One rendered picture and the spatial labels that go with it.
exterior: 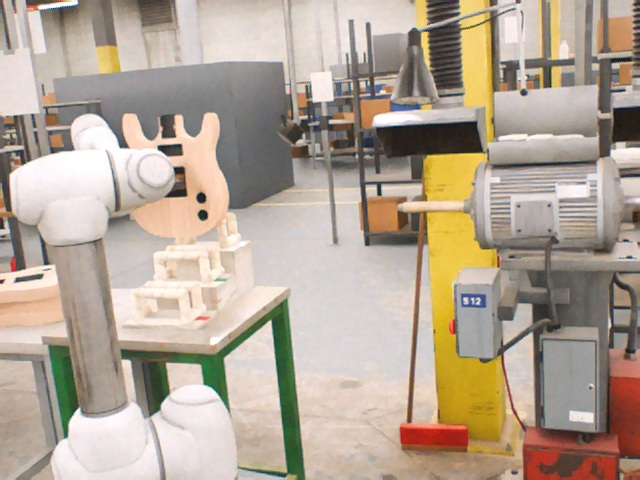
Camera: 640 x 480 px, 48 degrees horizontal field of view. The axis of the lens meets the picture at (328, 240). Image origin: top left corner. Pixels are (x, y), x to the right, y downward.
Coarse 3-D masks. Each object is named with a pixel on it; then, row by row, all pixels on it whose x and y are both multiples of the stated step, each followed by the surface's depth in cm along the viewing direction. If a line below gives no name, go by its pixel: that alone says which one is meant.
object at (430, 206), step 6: (408, 204) 213; (414, 204) 213; (420, 204) 212; (426, 204) 211; (432, 204) 211; (438, 204) 210; (444, 204) 209; (450, 204) 209; (456, 204) 208; (462, 204) 208; (408, 210) 213; (414, 210) 213; (420, 210) 212; (426, 210) 212; (432, 210) 211; (438, 210) 210; (444, 210) 210; (450, 210) 209; (456, 210) 209; (462, 210) 208
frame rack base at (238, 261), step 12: (228, 252) 245; (240, 252) 250; (180, 264) 252; (192, 264) 250; (228, 264) 246; (240, 264) 250; (252, 264) 260; (240, 276) 250; (252, 276) 259; (240, 288) 249
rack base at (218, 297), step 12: (180, 276) 248; (192, 276) 247; (228, 276) 243; (204, 288) 232; (216, 288) 232; (228, 288) 240; (144, 300) 240; (156, 300) 239; (168, 300) 237; (204, 300) 233; (216, 300) 232; (228, 300) 240
